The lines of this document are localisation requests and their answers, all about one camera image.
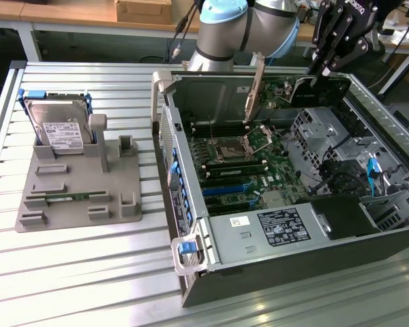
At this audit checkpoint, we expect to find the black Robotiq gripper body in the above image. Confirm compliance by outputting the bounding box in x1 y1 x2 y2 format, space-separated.
337 0 388 37

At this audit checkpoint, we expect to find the Nvidia graphics card with bracket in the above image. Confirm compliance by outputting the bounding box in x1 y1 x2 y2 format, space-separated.
243 50 351 123

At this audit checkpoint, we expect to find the white device box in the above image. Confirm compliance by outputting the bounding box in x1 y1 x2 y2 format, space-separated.
383 29 409 45

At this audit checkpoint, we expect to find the metal disk bay cage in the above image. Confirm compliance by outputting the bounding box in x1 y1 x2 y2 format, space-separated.
289 105 362 178

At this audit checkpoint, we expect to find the metal socket cover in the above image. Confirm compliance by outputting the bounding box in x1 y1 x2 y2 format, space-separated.
241 125 277 153

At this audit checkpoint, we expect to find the green Dell motherboard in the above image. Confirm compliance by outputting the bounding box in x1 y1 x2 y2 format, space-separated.
187 125 309 217

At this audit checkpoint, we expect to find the thin metal locking lever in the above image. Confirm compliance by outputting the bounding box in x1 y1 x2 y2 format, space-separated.
207 114 217 144

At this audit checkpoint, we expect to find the CPU socket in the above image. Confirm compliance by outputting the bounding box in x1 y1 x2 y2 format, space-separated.
213 138 252 161

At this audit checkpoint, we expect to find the silver chipset heatsink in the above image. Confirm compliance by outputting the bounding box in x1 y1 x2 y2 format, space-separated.
262 192 290 209

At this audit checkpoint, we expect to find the brown cardboard box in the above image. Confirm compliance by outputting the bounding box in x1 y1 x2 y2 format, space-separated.
114 0 173 25

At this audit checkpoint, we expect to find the blue expansion slot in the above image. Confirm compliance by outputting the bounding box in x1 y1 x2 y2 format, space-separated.
202 183 245 198

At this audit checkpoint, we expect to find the blue slot retainer strip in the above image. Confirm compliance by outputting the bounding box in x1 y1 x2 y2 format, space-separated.
169 148 196 230

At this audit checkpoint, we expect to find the grey power supply unit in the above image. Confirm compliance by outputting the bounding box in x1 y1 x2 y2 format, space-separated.
204 202 331 266

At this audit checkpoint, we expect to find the open black PC case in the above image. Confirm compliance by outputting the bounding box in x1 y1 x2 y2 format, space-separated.
151 69 409 309

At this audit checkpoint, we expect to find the blue case latch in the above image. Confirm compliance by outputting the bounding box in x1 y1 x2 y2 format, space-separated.
178 240 196 255

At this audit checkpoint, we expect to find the hard disk in blue carrier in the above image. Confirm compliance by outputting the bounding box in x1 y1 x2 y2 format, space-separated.
17 87 93 154

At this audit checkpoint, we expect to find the grey plastic parts rack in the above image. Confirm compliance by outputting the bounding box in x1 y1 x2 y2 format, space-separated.
14 113 143 232

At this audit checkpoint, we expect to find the green RAM stick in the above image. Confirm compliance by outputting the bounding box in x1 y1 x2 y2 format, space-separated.
44 192 91 201

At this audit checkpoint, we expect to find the blue wire connector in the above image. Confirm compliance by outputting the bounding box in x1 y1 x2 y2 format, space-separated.
367 157 382 198

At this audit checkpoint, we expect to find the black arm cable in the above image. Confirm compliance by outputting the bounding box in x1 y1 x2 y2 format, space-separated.
172 0 200 59

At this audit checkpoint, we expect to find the wooden desk with white frame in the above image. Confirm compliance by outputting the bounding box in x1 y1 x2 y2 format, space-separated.
0 0 409 62

